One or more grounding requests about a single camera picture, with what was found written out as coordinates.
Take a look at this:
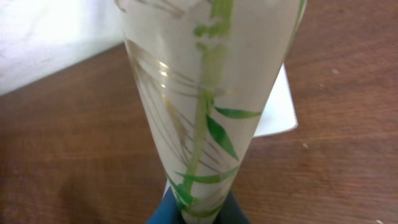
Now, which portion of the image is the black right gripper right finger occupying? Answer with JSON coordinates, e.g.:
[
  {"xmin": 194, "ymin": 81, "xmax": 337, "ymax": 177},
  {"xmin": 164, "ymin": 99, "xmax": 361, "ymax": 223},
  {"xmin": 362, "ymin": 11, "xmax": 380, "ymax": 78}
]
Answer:
[{"xmin": 214, "ymin": 192, "xmax": 251, "ymax": 224}]

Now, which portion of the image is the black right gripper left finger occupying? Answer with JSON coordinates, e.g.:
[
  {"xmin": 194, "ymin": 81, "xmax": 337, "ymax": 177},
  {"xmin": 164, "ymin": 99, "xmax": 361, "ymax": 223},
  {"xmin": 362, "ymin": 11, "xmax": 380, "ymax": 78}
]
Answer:
[{"xmin": 146, "ymin": 187, "xmax": 183, "ymax": 224}]

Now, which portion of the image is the white cream tube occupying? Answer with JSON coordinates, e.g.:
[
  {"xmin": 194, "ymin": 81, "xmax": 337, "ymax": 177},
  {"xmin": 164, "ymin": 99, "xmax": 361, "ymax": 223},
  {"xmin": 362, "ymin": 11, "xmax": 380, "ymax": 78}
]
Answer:
[{"xmin": 116, "ymin": 0, "xmax": 307, "ymax": 223}]

